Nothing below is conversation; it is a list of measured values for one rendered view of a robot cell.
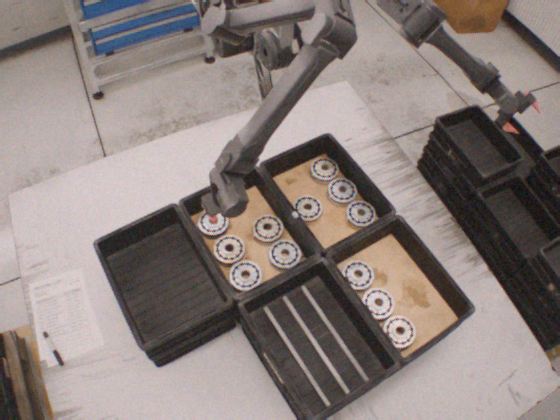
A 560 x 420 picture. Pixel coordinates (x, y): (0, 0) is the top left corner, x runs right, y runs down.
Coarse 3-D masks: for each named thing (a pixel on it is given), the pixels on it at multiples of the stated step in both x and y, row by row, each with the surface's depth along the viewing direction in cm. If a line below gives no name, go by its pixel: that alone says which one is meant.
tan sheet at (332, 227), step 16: (288, 176) 167; (304, 176) 167; (288, 192) 163; (304, 192) 163; (320, 192) 164; (336, 208) 160; (320, 224) 157; (336, 224) 157; (320, 240) 153; (336, 240) 154
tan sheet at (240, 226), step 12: (252, 192) 163; (252, 204) 160; (264, 204) 160; (192, 216) 157; (240, 216) 157; (252, 216) 157; (240, 228) 155; (216, 240) 152; (252, 240) 153; (252, 252) 150; (264, 252) 150; (264, 264) 148; (228, 276) 146; (264, 276) 146
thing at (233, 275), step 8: (240, 264) 145; (248, 264) 145; (256, 264) 144; (232, 272) 143; (256, 272) 144; (232, 280) 142; (240, 280) 141; (256, 280) 142; (240, 288) 140; (248, 288) 140
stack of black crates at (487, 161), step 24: (456, 120) 228; (480, 120) 227; (432, 144) 230; (456, 144) 210; (480, 144) 225; (504, 144) 216; (432, 168) 237; (456, 168) 217; (480, 168) 216; (504, 168) 204; (456, 192) 223; (456, 216) 231
